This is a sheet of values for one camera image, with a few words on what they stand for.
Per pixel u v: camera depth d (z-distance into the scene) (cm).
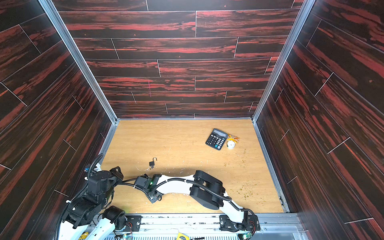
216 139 105
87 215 47
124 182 67
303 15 69
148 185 64
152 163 96
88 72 91
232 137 106
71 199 50
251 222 71
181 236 69
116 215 64
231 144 102
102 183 51
